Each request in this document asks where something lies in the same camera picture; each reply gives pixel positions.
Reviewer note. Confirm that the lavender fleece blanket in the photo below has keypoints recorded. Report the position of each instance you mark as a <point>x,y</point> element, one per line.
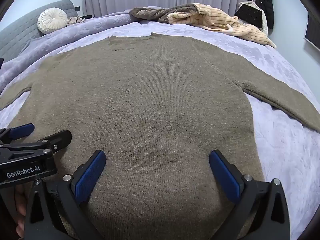
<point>280,145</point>

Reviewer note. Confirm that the olive brown knit sweater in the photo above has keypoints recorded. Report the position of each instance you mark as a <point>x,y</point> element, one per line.
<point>155,110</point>

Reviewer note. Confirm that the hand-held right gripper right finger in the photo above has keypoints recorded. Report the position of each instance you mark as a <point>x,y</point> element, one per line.
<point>225,177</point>

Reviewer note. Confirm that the round white pleated pillow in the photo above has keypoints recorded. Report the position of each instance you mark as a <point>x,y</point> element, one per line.
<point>52,20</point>

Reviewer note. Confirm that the brown fluffy garment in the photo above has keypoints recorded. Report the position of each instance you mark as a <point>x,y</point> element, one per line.
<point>160,12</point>

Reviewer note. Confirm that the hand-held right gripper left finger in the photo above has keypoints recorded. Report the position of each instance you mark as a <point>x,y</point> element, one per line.
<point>90,177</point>

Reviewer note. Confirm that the person's left hand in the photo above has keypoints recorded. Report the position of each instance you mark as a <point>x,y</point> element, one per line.
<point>20,205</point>

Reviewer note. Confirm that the small pinkish crumpled cloth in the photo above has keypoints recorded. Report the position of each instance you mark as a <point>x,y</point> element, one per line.
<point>75,20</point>

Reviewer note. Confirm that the grey quilted headboard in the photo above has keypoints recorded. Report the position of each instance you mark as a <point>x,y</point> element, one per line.
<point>22,30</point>

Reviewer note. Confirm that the cream striped garment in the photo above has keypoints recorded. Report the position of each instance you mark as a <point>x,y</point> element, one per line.
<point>220,22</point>

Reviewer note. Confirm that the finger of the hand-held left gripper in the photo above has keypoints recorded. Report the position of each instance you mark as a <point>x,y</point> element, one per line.
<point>58,140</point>
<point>23,129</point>

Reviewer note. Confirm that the black sparkly garment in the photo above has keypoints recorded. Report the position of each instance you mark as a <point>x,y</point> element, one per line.
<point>250,13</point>

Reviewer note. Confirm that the black hanging coat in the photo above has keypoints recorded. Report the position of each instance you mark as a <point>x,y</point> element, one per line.
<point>263,0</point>

